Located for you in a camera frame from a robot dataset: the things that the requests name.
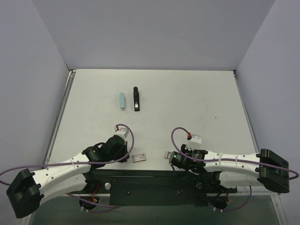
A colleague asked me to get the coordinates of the staple box tray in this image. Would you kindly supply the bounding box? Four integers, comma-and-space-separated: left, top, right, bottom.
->
164, 151, 172, 159

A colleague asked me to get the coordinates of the red white staple box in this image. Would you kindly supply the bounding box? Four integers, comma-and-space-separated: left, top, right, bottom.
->
132, 153, 146, 163

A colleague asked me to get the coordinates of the light blue white stapler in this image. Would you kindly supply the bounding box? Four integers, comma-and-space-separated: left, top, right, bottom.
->
119, 92, 126, 111

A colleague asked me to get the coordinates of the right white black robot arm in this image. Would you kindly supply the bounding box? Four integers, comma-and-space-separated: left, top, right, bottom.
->
169, 144, 290, 193

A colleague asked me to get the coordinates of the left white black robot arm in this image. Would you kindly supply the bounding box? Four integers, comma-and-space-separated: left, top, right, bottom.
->
6, 135, 132, 218

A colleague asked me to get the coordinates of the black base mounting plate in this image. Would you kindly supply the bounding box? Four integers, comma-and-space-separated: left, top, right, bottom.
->
75, 169, 237, 207

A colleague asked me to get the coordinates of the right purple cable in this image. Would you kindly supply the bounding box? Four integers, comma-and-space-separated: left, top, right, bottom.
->
170, 127, 300, 213

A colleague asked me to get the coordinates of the purple cable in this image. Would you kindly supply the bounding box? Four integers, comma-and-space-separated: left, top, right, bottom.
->
0, 123, 135, 213
170, 127, 300, 213

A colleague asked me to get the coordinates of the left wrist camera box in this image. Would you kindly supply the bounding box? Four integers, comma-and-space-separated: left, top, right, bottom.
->
114, 127, 129, 141

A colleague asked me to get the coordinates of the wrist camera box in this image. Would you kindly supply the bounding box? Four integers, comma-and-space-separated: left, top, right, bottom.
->
114, 127, 129, 141
187, 133, 202, 144

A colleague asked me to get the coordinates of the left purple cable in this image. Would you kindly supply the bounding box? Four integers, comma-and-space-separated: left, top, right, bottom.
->
0, 123, 135, 213

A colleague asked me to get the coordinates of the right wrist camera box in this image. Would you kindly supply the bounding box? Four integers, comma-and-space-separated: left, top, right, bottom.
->
187, 133, 202, 144

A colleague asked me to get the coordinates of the aluminium frame rail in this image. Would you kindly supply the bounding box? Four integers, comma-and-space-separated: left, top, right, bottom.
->
231, 186, 279, 195

